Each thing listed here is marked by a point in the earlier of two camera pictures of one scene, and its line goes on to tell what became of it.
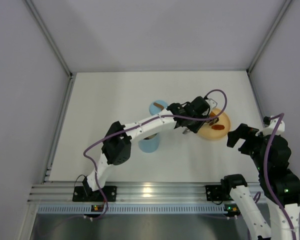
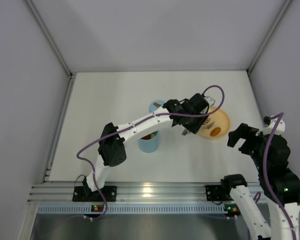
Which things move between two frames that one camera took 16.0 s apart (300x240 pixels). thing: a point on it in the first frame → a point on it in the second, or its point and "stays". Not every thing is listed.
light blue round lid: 155,109 stays
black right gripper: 243,139 stays
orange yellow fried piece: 212,114 → 215,131
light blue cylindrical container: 150,144 stays
